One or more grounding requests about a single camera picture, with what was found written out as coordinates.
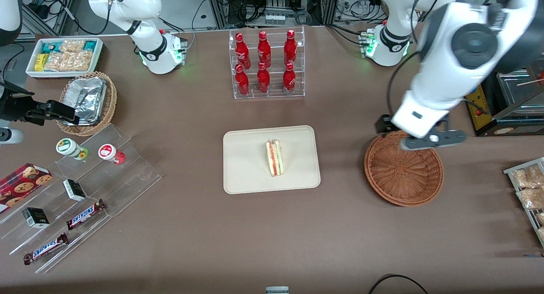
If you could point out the Snickers chocolate bar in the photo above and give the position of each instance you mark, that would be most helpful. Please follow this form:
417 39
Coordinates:
46 248
85 215

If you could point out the red cookie box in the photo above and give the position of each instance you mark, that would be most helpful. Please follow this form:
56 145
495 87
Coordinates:
21 185

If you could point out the green lid white jar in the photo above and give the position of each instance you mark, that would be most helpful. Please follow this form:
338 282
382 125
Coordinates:
68 146

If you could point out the grey left wrist camera bar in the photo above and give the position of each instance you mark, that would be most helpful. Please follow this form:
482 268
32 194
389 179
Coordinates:
450 137

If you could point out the yellow snack pack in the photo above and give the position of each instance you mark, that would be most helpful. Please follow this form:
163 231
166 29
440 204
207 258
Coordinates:
40 62

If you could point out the grey power strip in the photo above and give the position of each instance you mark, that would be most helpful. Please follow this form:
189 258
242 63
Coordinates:
275 18

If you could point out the white plastic snack bin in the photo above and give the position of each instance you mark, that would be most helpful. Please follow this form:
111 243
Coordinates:
29 72

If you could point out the beige plastic tray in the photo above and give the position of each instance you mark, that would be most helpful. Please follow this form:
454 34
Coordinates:
246 166

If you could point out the triangle sandwich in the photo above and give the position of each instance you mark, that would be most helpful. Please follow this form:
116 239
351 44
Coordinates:
274 158

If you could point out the aluminium foil container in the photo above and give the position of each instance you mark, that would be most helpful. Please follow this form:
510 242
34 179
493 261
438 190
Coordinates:
87 98

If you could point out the small black box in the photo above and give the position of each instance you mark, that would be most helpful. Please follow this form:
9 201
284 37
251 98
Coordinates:
75 190
35 218

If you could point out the teal snack pack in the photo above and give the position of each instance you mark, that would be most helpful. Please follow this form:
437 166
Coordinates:
89 45
51 47

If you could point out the round brown wicker basket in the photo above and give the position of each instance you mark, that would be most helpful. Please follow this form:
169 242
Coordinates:
403 177

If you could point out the red lid white jar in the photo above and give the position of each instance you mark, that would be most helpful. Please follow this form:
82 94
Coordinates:
108 151

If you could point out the clear acrylic stepped display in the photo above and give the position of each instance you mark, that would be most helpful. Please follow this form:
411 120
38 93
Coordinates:
127 175

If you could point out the small grey device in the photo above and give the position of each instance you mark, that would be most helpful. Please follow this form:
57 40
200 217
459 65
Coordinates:
277 290

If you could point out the grey wrist camera bar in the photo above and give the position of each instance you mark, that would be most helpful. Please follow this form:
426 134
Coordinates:
10 136
450 137

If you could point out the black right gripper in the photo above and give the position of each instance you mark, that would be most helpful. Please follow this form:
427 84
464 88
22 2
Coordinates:
12 108

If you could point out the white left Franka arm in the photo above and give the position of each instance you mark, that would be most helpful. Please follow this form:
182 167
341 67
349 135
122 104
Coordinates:
446 52

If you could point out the black countertop appliance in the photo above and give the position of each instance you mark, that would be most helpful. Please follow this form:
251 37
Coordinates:
510 129

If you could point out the oval light wicker basket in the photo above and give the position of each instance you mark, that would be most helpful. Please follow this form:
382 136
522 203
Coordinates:
111 98

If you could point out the clear acrylic bottle rack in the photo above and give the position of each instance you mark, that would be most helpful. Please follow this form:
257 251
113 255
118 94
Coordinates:
272 94

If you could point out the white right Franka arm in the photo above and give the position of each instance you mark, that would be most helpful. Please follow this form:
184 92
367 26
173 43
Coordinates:
140 5

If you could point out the red cola bottle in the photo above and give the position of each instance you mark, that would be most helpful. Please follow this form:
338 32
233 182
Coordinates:
290 47
263 79
242 52
289 79
242 82
264 49

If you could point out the clear rice cracker bag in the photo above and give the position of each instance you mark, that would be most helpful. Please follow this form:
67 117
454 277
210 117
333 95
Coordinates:
68 61
72 46

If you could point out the clear fried snack bag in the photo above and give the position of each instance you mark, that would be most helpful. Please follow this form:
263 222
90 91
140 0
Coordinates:
531 198
527 177
541 234
541 218

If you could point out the grey right wrist camera bar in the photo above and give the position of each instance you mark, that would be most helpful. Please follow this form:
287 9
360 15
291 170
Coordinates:
10 136

